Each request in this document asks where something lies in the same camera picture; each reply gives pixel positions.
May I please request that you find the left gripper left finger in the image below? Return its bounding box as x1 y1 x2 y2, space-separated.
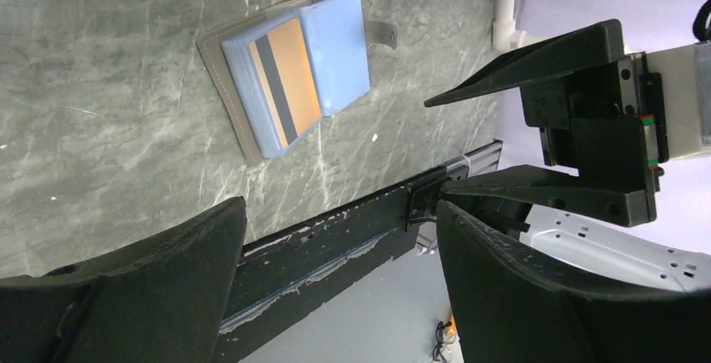
1 197 247 362

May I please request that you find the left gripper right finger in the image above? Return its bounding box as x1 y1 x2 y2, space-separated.
436 200 710 362

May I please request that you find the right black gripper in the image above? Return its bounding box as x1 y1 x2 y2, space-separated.
424 18 667 227

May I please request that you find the grey leather card holder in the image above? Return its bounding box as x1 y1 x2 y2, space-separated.
196 0 398 165

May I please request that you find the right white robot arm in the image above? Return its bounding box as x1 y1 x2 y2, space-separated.
425 3 710 292

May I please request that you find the white PVC pipe frame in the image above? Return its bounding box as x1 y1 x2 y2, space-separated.
491 0 538 53

